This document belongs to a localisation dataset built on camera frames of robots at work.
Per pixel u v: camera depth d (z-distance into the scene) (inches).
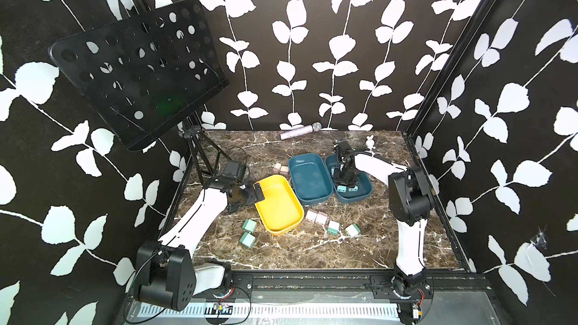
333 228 33.9
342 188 37.1
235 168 26.3
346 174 33.3
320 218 34.7
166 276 15.7
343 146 32.9
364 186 39.1
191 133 30.9
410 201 21.5
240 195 27.6
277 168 39.9
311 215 34.9
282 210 36.8
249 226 33.8
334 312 27.6
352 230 33.7
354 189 37.5
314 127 46.6
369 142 42.3
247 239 32.4
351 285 29.9
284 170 40.2
